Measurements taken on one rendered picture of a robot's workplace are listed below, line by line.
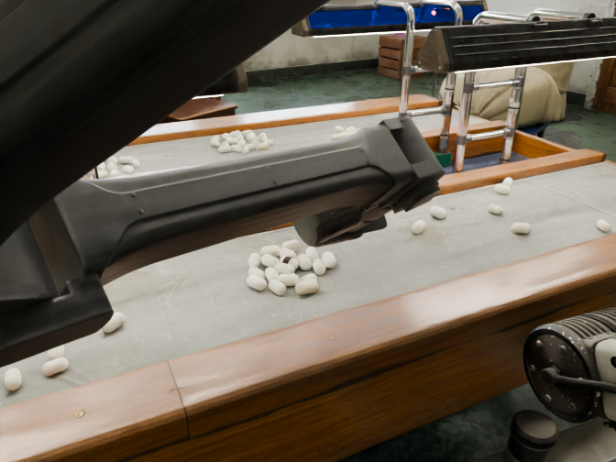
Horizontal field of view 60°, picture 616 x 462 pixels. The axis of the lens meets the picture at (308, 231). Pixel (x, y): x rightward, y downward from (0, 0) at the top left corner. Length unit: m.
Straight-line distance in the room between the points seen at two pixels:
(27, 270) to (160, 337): 0.50
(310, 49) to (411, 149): 6.27
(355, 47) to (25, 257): 6.90
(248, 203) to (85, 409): 0.37
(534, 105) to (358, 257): 2.98
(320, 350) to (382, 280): 0.24
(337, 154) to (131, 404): 0.38
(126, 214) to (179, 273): 0.60
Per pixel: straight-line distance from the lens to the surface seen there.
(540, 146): 1.76
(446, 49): 0.99
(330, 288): 0.87
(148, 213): 0.34
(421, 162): 0.52
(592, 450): 1.08
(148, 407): 0.65
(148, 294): 0.89
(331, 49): 6.94
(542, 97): 3.87
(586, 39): 1.23
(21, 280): 0.30
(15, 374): 0.77
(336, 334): 0.73
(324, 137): 1.63
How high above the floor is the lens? 1.21
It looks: 27 degrees down
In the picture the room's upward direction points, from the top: straight up
